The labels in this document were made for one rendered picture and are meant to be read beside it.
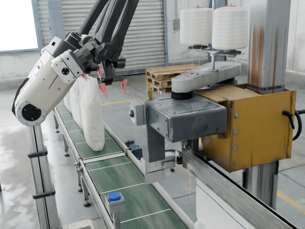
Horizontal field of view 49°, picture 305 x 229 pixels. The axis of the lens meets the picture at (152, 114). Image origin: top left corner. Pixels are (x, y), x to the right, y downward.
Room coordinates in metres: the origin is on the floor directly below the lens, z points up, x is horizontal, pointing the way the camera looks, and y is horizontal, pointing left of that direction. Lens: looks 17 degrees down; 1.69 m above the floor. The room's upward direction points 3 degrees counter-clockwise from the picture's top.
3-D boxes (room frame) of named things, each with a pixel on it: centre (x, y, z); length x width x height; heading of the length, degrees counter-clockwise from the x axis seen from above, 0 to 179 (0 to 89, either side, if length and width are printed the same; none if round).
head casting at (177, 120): (1.29, -0.12, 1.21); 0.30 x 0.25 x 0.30; 21
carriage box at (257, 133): (1.44, -0.42, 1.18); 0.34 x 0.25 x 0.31; 111
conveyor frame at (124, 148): (3.96, 0.87, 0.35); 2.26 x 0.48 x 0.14; 21
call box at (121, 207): (1.43, 0.20, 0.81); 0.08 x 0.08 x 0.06; 21
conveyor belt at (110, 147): (3.98, 0.88, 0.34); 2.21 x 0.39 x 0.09; 21
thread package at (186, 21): (1.62, -0.23, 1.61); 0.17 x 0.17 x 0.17
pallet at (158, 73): (7.37, -0.58, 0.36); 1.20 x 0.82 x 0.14; 107
